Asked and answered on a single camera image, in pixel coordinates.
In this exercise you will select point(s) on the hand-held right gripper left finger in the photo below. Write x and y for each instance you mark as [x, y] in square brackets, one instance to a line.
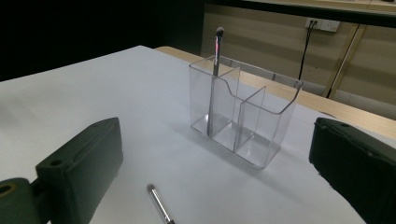
[84, 158]

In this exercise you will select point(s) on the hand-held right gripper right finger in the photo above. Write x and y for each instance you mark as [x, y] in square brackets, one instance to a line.
[358, 165]

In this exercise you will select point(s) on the clear plastic organizer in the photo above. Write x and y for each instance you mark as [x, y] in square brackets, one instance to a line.
[249, 124]

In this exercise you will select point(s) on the black pen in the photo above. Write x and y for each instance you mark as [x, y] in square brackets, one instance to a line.
[217, 49]

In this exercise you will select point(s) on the wooden table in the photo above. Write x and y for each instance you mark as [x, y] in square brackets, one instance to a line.
[327, 105]

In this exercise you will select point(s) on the white table sheet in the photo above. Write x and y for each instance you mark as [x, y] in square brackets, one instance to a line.
[109, 93]

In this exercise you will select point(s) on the black horizontal bar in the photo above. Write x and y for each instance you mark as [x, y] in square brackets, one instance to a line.
[295, 11]

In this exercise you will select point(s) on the vertical wooden wall strip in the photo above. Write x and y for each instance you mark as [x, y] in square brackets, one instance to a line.
[345, 59]

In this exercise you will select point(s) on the white wall outlet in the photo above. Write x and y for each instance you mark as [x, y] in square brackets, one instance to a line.
[325, 25]

